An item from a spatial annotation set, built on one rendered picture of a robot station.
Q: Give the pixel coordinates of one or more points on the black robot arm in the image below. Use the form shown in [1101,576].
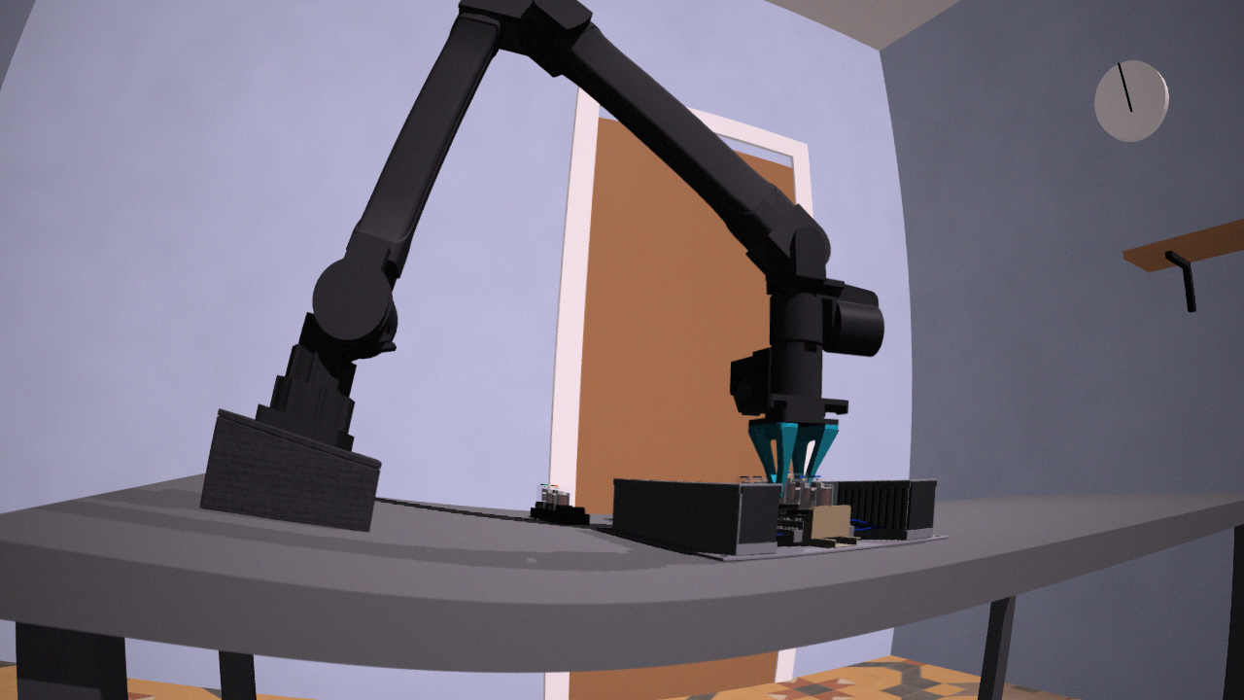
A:
[353,301]

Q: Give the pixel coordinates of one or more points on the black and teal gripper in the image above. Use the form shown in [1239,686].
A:
[796,387]

